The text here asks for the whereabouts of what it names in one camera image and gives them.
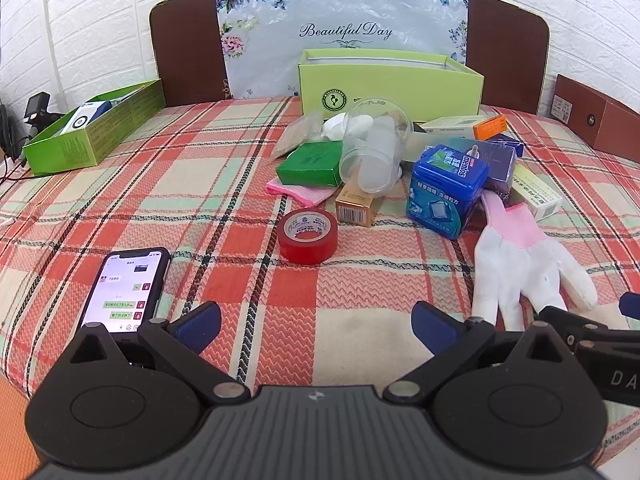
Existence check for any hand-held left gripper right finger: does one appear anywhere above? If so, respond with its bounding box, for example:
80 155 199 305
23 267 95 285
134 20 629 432
386 301 576 406

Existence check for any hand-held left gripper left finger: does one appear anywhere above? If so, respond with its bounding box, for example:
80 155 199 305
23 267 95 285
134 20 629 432
65 301 251 406

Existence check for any blue mint box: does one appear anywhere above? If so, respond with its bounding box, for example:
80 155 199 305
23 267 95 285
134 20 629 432
406 144 490 240

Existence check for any pink cloth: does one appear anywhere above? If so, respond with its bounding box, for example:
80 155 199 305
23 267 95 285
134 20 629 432
266 176 338 208

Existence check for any dark blue box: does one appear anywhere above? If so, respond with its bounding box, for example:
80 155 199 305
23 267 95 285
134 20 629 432
477 132 525 195

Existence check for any small green box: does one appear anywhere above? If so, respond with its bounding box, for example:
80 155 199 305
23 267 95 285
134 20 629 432
275 141 346 187

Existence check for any orange box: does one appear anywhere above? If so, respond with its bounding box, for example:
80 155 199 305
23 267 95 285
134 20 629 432
472 115 507 141

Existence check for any large light green box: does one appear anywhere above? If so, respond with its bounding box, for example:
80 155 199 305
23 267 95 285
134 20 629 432
298 49 486 117

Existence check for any white glove pink cuff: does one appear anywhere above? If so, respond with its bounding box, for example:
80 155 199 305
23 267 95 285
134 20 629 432
472 192 599 332

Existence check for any black smartphone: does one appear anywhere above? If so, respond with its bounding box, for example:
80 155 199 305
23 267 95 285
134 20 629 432
77 246 172 338

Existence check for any plaid bed sheet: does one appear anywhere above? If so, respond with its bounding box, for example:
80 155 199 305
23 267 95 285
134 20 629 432
0 94 640 466

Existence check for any red tape roll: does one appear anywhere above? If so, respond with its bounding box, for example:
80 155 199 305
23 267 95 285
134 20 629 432
278 207 339 264

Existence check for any pale yellow green box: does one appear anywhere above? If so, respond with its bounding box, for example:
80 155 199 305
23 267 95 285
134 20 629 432
510 164 563 221

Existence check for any small brown box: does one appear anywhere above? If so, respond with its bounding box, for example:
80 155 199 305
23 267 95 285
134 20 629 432
335 182 383 228

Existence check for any clear plastic cup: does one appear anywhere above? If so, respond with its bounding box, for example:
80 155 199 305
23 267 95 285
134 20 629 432
339 97 413 195

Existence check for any brown cardboard box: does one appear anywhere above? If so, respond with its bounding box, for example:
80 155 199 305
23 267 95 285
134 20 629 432
552 74 640 163

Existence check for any green tray box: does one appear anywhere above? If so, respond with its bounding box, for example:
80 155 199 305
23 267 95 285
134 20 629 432
22 79 167 177

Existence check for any clear plastic wrapper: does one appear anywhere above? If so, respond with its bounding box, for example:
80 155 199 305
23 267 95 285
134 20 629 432
275 112 326 161

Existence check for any white crumpled tissue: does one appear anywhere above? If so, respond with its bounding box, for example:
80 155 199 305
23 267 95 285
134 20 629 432
320 114 351 142

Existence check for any white and blue box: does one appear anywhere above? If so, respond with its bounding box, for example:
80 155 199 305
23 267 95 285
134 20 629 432
60 101 113 135

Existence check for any black device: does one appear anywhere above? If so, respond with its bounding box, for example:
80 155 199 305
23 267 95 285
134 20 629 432
22 91 62 137

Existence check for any brown wooden headboard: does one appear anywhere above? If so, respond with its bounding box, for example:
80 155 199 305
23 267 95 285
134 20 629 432
149 0 551 116

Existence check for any floral plastic bag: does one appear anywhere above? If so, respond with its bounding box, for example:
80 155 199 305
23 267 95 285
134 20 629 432
215 0 471 101

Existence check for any black cable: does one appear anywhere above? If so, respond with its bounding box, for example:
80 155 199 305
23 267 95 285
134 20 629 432
0 104 32 186

